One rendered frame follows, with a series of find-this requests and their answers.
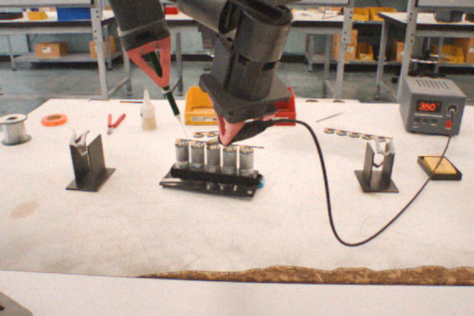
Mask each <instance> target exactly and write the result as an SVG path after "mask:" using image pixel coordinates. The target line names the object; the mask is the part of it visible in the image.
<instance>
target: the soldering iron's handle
mask: <svg viewBox="0 0 474 316"><path fill-rule="evenodd" d="M272 120H273V119H267V120H261V119H258V120H252V121H247V122H245V123H244V125H243V126H242V127H241V129H240V130H239V132H238V133H237V134H236V135H235V136H234V138H233V139H232V140H231V141H230V142H229V144H228V145H224V144H223V143H222V142H221V140H220V138H219V133H218V142H219V143H220V144H221V145H223V146H229V145H231V144H232V143H234V142H237V141H243V140H247V139H251V138H253V137H255V136H258V135H259V134H261V133H262V132H264V131H265V130H266V128H271V126H274V124H271V121H272Z"/></svg>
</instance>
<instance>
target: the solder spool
mask: <svg viewBox="0 0 474 316"><path fill-rule="evenodd" d="M27 118H28V117H27V115H25V114H10V115H6V116H3V117H2V118H0V125H3V134H4V139H3V140H2V144H3V145H4V146H18V145H20V144H24V143H26V142H28V141H30V140H31V139H32V137H31V136H30V135H27V134H26V129H25V124H24V121H25V120H27Z"/></svg>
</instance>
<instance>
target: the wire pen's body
mask: <svg viewBox="0 0 474 316"><path fill-rule="evenodd" d="M155 52H156V50H153V51H150V52H148V57H149V59H150V60H151V63H152V66H153V68H154V70H155V72H156V74H157V76H158V77H159V78H162V77H163V70H162V68H163V67H162V65H161V66H160V64H161V63H160V60H159V59H157V58H158V56H157V55H156V54H157V53H155ZM158 60H159V62H158ZM161 67H162V68H161ZM162 89H163V90H162V92H163V93H164V94H165V96H166V98H167V100H168V104H169V106H170V108H171V110H172V112H173V115H179V114H180V111H179V107H178V105H177V103H176V101H175V98H174V95H173V94H172V91H171V90H173V88H172V87H169V85H167V86H165V87H162Z"/></svg>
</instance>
